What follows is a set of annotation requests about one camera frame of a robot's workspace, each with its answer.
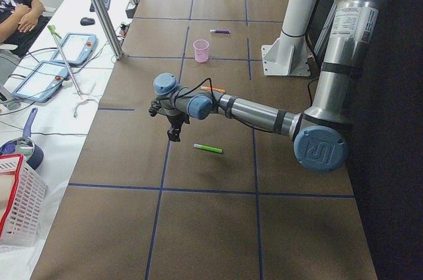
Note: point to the aluminium frame post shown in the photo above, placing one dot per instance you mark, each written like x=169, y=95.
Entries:
x=108, y=28

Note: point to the green highlighter pen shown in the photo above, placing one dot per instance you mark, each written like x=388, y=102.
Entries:
x=207, y=148

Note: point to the metal rod green tip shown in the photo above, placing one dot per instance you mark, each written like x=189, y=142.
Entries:
x=64, y=60

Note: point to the near blue teach pendant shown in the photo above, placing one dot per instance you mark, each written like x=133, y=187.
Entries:
x=42, y=83

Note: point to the white red plastic basket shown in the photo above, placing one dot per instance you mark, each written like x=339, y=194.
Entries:
x=22, y=195

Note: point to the far blue teach pendant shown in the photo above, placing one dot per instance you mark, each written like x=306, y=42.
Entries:
x=77, y=47

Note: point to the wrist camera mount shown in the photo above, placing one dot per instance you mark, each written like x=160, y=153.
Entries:
x=155, y=108

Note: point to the seated person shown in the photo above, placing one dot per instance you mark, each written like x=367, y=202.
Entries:
x=21, y=23

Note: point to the purple highlighter pen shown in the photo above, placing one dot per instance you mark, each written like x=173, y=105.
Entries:
x=215, y=31

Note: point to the blue teach pendant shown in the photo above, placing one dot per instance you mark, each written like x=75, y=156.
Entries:
x=42, y=83
x=77, y=47

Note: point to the blue frying pan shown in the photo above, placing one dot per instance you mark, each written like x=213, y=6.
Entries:
x=24, y=145

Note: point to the black computer mouse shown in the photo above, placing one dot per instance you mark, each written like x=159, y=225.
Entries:
x=86, y=21

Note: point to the orange highlighter pen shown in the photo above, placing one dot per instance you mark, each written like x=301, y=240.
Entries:
x=212, y=88

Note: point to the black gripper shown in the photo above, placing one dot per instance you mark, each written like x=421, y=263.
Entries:
x=175, y=123

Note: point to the pink mesh pen holder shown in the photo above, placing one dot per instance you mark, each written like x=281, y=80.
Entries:
x=201, y=50

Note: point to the white mounting column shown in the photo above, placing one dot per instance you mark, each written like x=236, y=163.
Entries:
x=288, y=55

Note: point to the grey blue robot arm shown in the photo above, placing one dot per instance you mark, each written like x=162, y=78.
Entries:
x=319, y=133

